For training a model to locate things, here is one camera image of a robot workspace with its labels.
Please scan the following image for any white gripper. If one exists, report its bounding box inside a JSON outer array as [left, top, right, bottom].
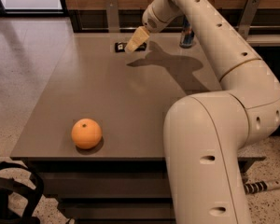
[[125, 5, 173, 53]]

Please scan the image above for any black rxbar chocolate bar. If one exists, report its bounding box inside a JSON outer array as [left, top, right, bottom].
[[114, 42, 147, 53]]

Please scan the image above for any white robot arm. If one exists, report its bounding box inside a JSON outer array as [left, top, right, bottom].
[[126, 0, 280, 224]]

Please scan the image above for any blue silver energy drink can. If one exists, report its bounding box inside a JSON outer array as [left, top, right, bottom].
[[179, 16, 194, 49]]

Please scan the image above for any orange fruit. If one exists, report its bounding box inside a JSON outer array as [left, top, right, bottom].
[[71, 119, 103, 149]]

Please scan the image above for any grey upper drawer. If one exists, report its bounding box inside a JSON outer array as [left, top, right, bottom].
[[40, 173, 171, 199]]

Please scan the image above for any grey drawer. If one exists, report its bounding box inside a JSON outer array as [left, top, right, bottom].
[[58, 203, 175, 220], [40, 173, 171, 199]]

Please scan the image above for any grey lower drawer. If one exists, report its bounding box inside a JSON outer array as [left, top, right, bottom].
[[58, 203, 175, 220]]

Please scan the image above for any black white striped power strip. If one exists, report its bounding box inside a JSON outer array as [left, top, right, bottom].
[[244, 180, 280, 194]]

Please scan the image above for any black chair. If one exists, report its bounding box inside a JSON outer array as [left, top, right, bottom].
[[0, 161, 44, 224]]

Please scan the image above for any left metal wall bracket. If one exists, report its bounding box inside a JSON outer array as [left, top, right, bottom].
[[105, 0, 120, 33]]

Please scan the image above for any metal wall bracket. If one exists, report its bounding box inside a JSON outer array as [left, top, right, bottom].
[[105, 0, 120, 33], [237, 0, 261, 39]]

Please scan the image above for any right metal wall bracket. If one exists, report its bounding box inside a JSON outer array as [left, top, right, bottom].
[[237, 0, 261, 39]]

